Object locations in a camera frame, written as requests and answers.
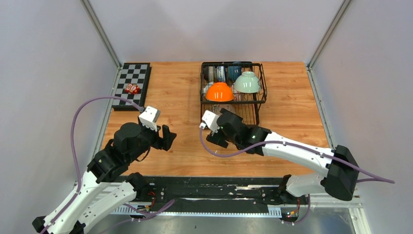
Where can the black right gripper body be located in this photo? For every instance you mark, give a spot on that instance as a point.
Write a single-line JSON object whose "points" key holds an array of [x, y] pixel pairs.
{"points": [[215, 138]]}

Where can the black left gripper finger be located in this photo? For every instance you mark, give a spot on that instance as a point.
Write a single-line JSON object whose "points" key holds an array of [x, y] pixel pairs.
{"points": [[167, 136], [166, 148]]}

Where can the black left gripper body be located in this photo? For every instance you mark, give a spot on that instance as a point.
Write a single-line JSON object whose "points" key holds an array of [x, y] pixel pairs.
{"points": [[150, 137]]}

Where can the white orange bowl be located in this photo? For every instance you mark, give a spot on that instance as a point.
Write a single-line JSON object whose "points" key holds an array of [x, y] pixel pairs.
{"points": [[219, 92]]}

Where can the black wire dish rack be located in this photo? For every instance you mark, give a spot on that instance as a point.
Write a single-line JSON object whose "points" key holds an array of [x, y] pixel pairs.
{"points": [[247, 106]]}

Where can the celadon green bowl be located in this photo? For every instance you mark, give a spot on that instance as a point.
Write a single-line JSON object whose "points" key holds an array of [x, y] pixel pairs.
{"points": [[248, 83]]}

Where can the teal dashed pattern bowl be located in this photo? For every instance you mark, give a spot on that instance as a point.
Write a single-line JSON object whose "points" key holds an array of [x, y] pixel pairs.
{"points": [[206, 87]]}

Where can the white blue striped bowl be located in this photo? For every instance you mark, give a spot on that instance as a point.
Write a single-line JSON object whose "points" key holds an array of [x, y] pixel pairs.
{"points": [[220, 73]]}

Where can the beige interior bowl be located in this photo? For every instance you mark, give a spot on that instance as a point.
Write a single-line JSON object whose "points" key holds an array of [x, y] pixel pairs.
{"points": [[208, 72]]}

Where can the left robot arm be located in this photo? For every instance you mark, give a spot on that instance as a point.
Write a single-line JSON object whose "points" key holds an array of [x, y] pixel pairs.
{"points": [[77, 214]]}

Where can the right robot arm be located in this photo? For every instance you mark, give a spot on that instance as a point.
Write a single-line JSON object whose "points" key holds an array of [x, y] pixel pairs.
{"points": [[334, 170]]}

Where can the red owl toy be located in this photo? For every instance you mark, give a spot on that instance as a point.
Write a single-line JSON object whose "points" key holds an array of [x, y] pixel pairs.
{"points": [[132, 89]]}

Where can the black white chessboard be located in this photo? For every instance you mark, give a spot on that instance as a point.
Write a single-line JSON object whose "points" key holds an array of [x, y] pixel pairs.
{"points": [[133, 82]]}

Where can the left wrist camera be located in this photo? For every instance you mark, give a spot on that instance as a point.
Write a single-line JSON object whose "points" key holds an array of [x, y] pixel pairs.
{"points": [[149, 117]]}

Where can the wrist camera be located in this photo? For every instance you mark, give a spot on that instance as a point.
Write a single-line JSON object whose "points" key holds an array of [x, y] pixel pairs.
{"points": [[209, 120], [149, 117]]}

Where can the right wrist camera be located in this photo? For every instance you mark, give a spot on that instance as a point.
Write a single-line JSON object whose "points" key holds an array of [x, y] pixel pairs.
{"points": [[209, 120]]}

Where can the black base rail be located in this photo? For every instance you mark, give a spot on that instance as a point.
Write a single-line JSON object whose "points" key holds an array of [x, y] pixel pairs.
{"points": [[226, 197]]}

